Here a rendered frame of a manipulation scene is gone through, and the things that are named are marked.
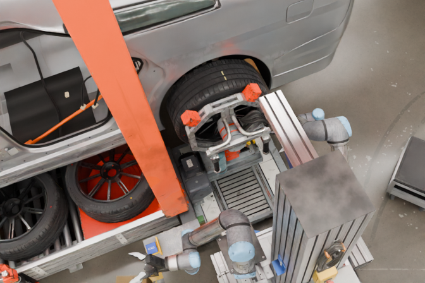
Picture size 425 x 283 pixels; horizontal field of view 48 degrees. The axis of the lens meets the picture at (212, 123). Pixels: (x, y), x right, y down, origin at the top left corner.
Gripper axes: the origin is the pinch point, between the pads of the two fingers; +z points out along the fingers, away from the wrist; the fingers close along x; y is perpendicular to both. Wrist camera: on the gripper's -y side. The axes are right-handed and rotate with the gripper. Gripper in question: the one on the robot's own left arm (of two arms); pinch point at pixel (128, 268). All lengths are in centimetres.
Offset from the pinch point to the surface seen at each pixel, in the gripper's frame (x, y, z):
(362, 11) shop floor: 257, 96, -204
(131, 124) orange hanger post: 42, -58, -17
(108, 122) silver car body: 102, 12, 16
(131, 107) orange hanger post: 42, -70, -20
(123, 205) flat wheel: 71, 64, 20
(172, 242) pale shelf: 42, 74, -11
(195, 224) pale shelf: 53, 73, -27
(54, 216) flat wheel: 71, 65, 68
